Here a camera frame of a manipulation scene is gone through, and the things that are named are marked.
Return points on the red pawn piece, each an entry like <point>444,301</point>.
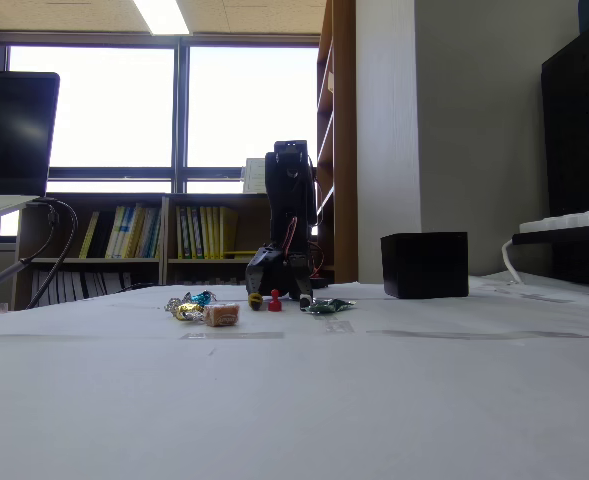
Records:
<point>274,303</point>

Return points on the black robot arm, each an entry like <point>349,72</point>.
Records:
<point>291,200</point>

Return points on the black box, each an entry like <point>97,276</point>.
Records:
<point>424,265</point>

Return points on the yellow flat stick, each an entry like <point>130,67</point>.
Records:
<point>241,253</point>

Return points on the green foil packet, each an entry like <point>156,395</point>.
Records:
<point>331,305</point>

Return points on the thick yellow book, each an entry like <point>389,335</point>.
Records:
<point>229,232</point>

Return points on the orange caramel candy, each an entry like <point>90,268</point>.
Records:
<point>221,315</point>

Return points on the blue wrapped candy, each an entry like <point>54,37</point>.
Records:
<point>201,298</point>

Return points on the gold wrapped candy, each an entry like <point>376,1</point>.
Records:
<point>186,311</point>

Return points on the white paper sign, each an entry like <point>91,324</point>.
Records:
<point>254,176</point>

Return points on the low wooden bookcase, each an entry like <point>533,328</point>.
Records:
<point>166,235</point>

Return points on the white paper table cover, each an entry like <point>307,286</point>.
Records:
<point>294,400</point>

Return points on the tall wooden bookshelf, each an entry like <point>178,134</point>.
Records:
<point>344,150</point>

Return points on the slanted yellow book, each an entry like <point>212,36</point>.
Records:
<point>89,235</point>

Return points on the ceiling light panel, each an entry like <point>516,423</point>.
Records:
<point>161,15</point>

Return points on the white power strip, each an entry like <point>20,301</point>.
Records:
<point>569,221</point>

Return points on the laptop with black screen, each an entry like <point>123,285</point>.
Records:
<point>9,135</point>

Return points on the black pegboard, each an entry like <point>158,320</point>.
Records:
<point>581,140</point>

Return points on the dark window frame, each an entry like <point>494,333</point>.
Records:
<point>180,110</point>

